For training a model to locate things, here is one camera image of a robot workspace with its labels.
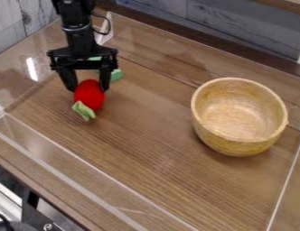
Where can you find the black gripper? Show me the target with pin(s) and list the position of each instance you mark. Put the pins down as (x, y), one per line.
(64, 61)

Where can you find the red plush strawberry toy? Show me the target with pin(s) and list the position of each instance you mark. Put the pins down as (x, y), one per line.
(88, 98)

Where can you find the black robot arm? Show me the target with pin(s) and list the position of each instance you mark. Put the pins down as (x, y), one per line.
(75, 14)

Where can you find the green foam block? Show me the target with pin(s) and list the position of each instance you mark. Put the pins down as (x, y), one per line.
(115, 73)

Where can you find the wooden bowl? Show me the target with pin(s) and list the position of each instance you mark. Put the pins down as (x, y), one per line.
(238, 116)

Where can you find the clear acrylic corner bracket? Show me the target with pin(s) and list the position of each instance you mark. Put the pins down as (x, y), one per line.
(103, 29)

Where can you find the black table frame bracket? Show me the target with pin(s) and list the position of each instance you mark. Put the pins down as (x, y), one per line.
(32, 217)

